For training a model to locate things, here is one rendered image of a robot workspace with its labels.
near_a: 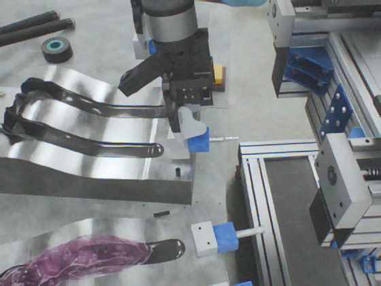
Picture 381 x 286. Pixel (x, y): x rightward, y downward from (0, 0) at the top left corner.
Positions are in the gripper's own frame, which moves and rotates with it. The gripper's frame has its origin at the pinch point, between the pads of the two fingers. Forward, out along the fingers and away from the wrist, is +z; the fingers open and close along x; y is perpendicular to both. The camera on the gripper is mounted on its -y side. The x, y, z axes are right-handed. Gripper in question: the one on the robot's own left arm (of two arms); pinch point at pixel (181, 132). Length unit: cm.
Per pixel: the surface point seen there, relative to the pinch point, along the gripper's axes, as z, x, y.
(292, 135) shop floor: 88, 95, 34
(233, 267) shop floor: 93, 24, 3
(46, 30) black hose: -2, 46, -45
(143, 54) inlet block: -3.0, 26.1, -11.9
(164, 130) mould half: 4.0, 5.6, -4.9
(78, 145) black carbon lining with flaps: 2.3, 0.2, -21.8
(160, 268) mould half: 11.6, -21.5, -3.1
